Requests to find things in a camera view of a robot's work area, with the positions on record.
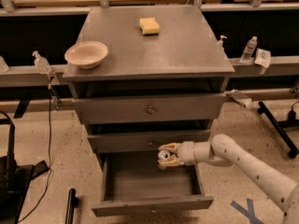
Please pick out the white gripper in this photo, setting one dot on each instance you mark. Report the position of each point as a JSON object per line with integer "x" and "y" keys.
{"x": 186, "y": 153}

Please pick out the redbull can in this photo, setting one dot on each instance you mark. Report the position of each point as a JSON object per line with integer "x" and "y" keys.
{"x": 164, "y": 155}

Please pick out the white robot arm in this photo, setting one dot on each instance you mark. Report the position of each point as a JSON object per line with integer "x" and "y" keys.
{"x": 222, "y": 150}

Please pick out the grey open bottom drawer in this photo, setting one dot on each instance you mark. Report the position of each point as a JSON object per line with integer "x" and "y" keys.
{"x": 134, "y": 184}

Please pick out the grey middle drawer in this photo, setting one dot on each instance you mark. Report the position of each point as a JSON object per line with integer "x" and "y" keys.
{"x": 125, "y": 142}

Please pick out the grey top drawer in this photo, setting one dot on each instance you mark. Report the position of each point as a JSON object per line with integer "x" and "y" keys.
{"x": 149, "y": 108}

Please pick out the grey drawer cabinet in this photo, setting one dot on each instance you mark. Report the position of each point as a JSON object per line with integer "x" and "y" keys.
{"x": 184, "y": 58}

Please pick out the black bar on floor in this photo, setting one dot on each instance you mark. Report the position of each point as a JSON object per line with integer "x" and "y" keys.
{"x": 72, "y": 204}

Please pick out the beige bowl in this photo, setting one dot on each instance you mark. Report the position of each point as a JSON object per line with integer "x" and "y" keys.
{"x": 86, "y": 55}

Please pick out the black floor stand right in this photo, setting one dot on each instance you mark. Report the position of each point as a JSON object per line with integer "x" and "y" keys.
{"x": 280, "y": 126}

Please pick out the yellow sponge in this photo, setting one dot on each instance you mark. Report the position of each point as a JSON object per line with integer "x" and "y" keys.
{"x": 149, "y": 26}

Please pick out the white plastic packet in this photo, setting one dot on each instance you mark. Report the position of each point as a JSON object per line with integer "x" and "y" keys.
{"x": 263, "y": 58}

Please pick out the clear water bottle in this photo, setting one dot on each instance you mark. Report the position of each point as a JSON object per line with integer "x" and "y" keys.
{"x": 248, "y": 50}

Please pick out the clear pump bottle left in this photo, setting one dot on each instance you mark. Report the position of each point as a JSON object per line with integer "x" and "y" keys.
{"x": 41, "y": 63}

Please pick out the black stand base left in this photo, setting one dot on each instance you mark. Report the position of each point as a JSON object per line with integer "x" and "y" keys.
{"x": 14, "y": 179}

